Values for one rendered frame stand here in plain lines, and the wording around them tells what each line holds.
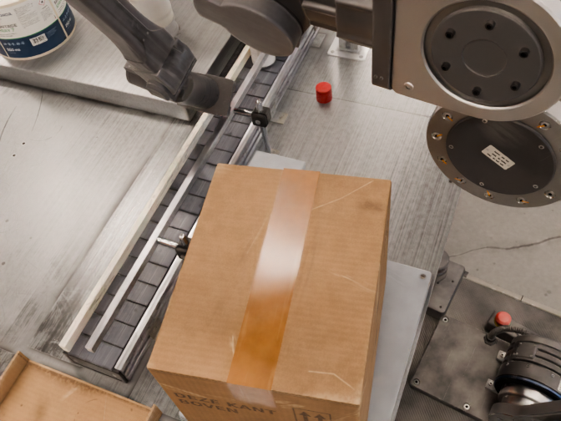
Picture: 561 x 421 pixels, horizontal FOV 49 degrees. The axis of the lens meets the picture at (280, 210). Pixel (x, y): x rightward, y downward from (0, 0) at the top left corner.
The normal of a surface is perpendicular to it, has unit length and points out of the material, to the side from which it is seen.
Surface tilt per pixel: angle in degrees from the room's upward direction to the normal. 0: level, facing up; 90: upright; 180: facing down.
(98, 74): 0
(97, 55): 0
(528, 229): 0
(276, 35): 111
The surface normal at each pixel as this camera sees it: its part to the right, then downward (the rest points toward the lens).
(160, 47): 0.79, 0.29
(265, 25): -0.44, 0.89
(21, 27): 0.32, 0.75
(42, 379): -0.11, -0.58
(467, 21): -0.50, 0.73
